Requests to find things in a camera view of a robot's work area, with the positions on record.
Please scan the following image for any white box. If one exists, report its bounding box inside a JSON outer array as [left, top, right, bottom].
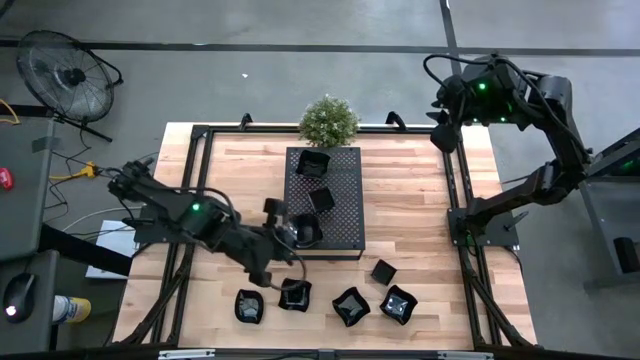
[[84, 219, 142, 280]]

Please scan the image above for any black computer mouse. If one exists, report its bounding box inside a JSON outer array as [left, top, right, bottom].
[[1, 272, 38, 325]]

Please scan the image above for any black deep wavy square plate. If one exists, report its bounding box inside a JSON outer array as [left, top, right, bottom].
[[294, 148, 332, 180]]

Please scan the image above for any potted green artificial plant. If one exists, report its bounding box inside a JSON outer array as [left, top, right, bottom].
[[298, 93, 361, 150]]

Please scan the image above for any glossy black rounded square plate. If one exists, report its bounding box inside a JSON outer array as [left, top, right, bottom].
[[234, 288, 265, 325]]

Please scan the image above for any black metal table frame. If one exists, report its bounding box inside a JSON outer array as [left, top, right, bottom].
[[112, 122, 539, 351]]

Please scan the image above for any glossy black wavy square plate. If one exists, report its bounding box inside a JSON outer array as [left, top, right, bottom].
[[378, 284, 419, 326], [277, 277, 313, 313], [331, 285, 372, 328]]

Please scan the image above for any white spray can yellow cap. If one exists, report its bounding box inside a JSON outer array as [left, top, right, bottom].
[[51, 294, 93, 325]]

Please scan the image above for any black perforated metal riser shelf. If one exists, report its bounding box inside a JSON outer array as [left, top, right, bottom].
[[280, 145, 367, 261]]

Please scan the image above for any grey side desk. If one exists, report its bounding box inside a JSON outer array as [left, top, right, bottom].
[[0, 117, 56, 262], [0, 249, 60, 354]]

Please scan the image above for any black floor fan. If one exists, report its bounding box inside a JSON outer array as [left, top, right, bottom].
[[15, 29, 124, 144]]

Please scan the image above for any black box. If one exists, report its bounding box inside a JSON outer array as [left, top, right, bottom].
[[612, 236, 640, 275]]

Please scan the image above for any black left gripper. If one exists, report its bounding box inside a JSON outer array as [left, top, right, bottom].
[[245, 198, 304, 289]]

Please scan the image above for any yellow power plug cable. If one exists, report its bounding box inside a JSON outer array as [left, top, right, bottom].
[[48, 160, 99, 183]]

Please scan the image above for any black rounded pointed-corner plate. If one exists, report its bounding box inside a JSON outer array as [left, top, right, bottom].
[[291, 213, 324, 248]]

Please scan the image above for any grey metal equipment stand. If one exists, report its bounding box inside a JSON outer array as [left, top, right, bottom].
[[551, 127, 640, 292]]

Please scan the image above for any silver aluminium bracket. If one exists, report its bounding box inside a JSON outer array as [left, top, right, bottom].
[[157, 348, 216, 360], [437, 350, 495, 360]]

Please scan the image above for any small black square plate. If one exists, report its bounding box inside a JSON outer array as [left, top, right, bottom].
[[306, 185, 337, 214], [370, 258, 399, 287]]

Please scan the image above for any black metal beam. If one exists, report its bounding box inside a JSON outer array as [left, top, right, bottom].
[[38, 223, 134, 277]]

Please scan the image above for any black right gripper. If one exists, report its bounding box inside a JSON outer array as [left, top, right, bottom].
[[425, 74, 481, 154]]

